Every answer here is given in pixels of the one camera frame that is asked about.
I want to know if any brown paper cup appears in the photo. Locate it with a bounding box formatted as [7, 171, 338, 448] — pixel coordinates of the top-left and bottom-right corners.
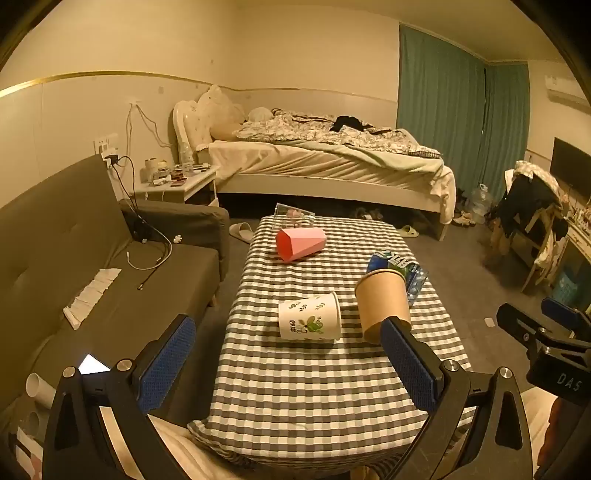
[355, 269, 412, 345]

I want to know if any white printed paper cup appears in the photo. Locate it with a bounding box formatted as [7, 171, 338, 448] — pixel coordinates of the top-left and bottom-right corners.
[277, 292, 342, 341]

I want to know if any pink plastic cup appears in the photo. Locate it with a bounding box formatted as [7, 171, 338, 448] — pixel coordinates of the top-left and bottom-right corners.
[276, 228, 327, 263]

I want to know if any lit phone screen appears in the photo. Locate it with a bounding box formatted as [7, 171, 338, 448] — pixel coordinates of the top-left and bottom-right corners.
[78, 354, 110, 375]

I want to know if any white paper strip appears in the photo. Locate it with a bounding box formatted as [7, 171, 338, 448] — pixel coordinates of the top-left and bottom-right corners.
[62, 268, 121, 330]

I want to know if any chair with clothes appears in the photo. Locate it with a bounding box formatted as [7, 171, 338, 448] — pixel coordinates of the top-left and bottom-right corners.
[485, 160, 569, 287]

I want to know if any grey sofa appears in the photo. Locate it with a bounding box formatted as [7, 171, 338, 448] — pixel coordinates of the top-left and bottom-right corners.
[1, 156, 229, 434]

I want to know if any blue snack package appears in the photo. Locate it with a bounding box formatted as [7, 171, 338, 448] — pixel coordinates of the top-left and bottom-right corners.
[367, 251, 428, 307]

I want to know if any large water bottle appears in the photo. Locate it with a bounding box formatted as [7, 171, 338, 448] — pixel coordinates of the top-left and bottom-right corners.
[467, 183, 493, 224]

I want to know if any black television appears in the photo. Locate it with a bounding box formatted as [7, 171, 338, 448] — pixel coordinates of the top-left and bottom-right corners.
[550, 138, 591, 201]

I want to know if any checkered tablecloth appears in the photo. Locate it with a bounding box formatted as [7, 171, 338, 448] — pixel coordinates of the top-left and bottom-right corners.
[186, 215, 477, 467]

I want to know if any green curtain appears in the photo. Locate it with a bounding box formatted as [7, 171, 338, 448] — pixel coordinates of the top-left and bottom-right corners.
[397, 25, 530, 201]

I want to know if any white slipper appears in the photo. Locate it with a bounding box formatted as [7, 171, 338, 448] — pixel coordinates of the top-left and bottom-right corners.
[228, 222, 253, 244]

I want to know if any air conditioner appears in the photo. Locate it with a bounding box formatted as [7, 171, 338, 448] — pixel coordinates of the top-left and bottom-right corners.
[545, 76, 590, 114]

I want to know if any white nightstand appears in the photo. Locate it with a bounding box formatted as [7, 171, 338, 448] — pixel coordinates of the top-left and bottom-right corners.
[135, 166, 219, 207]

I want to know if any clear plastic box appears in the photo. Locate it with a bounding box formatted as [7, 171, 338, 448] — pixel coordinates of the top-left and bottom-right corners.
[273, 203, 315, 230]

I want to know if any bed with floral bedding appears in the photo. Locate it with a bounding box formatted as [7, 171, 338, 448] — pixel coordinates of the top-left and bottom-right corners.
[171, 85, 456, 240]

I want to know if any black charging cable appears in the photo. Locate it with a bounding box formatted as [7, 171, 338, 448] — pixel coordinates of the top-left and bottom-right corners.
[106, 155, 174, 292]

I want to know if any wall power strip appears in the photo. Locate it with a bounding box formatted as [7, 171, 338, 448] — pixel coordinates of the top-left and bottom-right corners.
[93, 133, 119, 168]

